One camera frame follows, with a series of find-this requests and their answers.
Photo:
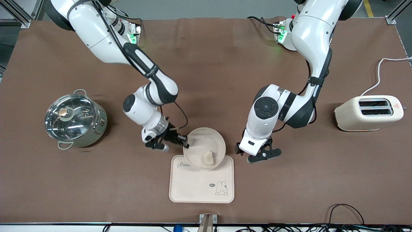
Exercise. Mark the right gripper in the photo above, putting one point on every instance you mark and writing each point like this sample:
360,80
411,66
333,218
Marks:
171,135

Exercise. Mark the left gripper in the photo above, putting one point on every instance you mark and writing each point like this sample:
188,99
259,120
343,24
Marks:
237,149

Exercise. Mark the beige round plate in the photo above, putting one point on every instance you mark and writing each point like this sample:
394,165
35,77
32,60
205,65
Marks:
206,141

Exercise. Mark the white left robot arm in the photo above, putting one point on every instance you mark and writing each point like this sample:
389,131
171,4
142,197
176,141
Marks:
315,32

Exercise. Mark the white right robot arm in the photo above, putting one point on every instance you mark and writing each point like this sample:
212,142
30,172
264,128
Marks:
96,32

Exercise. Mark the pale steamed bun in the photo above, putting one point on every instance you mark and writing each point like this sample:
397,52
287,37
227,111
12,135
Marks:
209,158

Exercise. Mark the beige rabbit print tray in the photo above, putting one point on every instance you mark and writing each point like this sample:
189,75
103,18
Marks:
199,187

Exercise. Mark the steel electric cooking pot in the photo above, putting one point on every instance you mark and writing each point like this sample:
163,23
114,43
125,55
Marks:
93,135

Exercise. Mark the blue round cap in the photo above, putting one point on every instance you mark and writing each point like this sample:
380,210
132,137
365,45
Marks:
177,229

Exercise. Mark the brown table mat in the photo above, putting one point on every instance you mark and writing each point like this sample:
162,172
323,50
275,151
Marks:
206,64

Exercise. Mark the glass pot lid with knob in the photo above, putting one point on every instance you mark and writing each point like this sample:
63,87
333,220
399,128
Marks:
77,125

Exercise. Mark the cream two-slot toaster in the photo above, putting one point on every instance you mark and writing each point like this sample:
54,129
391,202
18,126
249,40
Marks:
354,116

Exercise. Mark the green lit base connector board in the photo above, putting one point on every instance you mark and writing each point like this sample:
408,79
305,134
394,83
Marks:
133,34
280,32

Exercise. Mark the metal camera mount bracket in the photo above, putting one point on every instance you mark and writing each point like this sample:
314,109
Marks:
207,222

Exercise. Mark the aluminium frame profile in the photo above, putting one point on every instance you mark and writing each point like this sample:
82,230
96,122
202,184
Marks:
19,13
394,14

